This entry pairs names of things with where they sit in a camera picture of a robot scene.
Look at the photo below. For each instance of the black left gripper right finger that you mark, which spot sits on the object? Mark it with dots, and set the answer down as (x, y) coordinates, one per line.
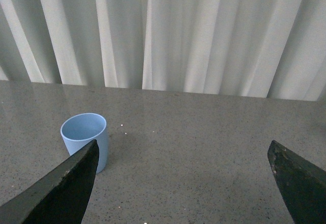
(300, 182)

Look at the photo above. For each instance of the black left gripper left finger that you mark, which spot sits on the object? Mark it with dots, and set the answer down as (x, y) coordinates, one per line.
(61, 196)

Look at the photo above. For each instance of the light blue plastic cup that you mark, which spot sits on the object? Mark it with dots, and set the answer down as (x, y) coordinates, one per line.
(80, 129)

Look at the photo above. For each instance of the white pleated curtain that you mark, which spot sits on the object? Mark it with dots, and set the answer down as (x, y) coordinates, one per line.
(256, 48)

